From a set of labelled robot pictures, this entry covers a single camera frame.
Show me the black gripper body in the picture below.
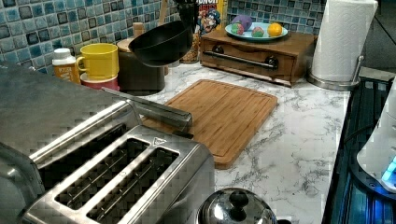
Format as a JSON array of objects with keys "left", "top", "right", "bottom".
[{"left": 174, "top": 0, "right": 199, "bottom": 30}]

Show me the black bowl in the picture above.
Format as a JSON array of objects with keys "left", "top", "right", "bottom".
[{"left": 128, "top": 21, "right": 193, "bottom": 67}]

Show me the wooden cutting board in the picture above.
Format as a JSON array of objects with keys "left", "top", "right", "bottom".
[{"left": 141, "top": 78, "right": 278, "bottom": 170}]

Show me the cereal box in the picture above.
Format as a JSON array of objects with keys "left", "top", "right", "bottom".
[{"left": 197, "top": 0, "right": 228, "bottom": 35}]

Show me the glass jar with cereal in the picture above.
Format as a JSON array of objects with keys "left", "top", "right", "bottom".
[{"left": 180, "top": 33, "right": 199, "bottom": 63}]

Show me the toy strawberry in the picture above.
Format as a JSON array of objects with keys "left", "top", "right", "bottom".
[
  {"left": 231, "top": 22, "right": 245, "bottom": 35},
  {"left": 251, "top": 26, "right": 264, "bottom": 37}
]

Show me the purple toy eggplant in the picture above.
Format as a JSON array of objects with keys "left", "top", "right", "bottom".
[{"left": 232, "top": 15, "right": 252, "bottom": 31}]

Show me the light blue plate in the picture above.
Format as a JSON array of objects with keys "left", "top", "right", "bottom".
[{"left": 225, "top": 22, "right": 289, "bottom": 42}]

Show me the dark canister wooden lid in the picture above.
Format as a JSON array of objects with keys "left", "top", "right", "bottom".
[{"left": 117, "top": 22, "right": 165, "bottom": 95}]

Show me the toy orange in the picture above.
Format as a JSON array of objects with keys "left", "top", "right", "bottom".
[{"left": 267, "top": 22, "right": 283, "bottom": 37}]

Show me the yellow mug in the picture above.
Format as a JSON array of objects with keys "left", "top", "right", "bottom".
[{"left": 76, "top": 43, "right": 120, "bottom": 80}]

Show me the pink cup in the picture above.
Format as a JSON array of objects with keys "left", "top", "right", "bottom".
[{"left": 80, "top": 73, "right": 120, "bottom": 91}]

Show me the wooden drawer box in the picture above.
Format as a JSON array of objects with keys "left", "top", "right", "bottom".
[{"left": 200, "top": 31, "right": 317, "bottom": 87}]

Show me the orange bottle white cap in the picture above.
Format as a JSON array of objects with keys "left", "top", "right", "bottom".
[{"left": 52, "top": 48, "right": 80, "bottom": 84}]

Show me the paper towel roll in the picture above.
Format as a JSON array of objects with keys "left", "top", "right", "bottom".
[{"left": 311, "top": 0, "right": 378, "bottom": 82}]

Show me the metal paper towel holder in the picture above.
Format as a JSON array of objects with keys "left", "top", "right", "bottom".
[{"left": 305, "top": 55, "right": 364, "bottom": 91}]

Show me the stainless steel toaster oven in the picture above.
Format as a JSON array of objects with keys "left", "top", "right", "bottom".
[{"left": 0, "top": 62, "right": 141, "bottom": 224}]

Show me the stainless steel kettle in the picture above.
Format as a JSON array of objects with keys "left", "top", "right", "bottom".
[{"left": 195, "top": 188, "right": 291, "bottom": 224}]

